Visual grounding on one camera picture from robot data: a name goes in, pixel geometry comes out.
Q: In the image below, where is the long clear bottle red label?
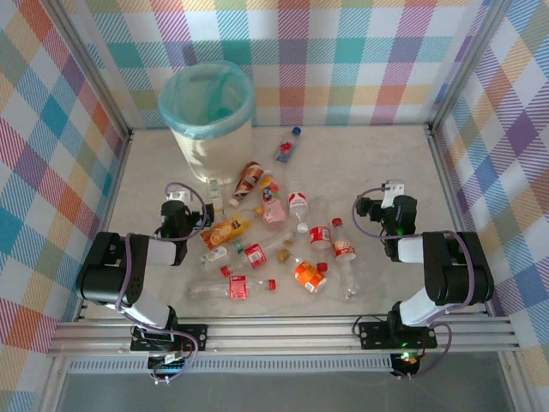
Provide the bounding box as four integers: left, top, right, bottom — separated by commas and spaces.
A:
186, 274, 278, 301

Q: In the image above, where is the aluminium front frame rail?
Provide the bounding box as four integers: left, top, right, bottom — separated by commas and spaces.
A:
45, 316, 521, 358

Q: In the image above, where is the clear bottle green neck label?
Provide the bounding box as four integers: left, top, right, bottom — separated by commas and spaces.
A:
198, 239, 244, 268

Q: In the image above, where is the aluminium side frame rail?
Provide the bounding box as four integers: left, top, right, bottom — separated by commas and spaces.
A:
426, 124, 494, 318
75, 128, 135, 323

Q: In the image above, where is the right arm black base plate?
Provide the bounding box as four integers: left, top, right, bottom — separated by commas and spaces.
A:
357, 320, 438, 350

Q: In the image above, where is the pink drink bottle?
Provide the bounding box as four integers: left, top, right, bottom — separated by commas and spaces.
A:
258, 169, 287, 225

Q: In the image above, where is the slotted grey cable duct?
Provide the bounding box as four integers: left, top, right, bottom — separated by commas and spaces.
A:
67, 358, 395, 374

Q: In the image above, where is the clear bottle green print label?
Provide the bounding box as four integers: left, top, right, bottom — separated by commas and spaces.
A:
207, 176, 226, 215

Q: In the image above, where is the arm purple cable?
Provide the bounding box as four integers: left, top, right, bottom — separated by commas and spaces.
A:
352, 185, 478, 381
114, 182, 210, 385

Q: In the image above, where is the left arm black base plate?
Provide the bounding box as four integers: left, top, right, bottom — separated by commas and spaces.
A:
130, 324, 208, 354

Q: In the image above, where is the aluminium corner post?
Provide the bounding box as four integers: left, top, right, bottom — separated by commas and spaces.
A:
45, 0, 134, 138
428, 0, 514, 134

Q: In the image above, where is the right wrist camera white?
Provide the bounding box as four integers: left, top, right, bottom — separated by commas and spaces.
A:
383, 179, 407, 208

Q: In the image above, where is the white ribbed waste bin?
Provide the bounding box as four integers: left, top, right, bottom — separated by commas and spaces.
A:
157, 59, 255, 185

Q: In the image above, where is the orange juice bottle yellow cap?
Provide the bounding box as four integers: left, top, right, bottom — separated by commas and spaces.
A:
199, 206, 264, 251

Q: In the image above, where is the white red label bottle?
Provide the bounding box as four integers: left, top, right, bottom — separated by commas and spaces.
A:
286, 191, 311, 233

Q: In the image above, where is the Fiji bottle blue cap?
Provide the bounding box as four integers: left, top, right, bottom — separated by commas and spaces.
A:
275, 125, 303, 165

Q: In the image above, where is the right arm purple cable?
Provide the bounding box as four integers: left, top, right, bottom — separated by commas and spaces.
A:
352, 185, 478, 381

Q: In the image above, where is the brown Nescafe coffee bottle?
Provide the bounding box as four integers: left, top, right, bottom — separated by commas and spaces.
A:
228, 161, 265, 209

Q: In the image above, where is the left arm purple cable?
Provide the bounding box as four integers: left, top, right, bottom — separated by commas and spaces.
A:
114, 182, 210, 385

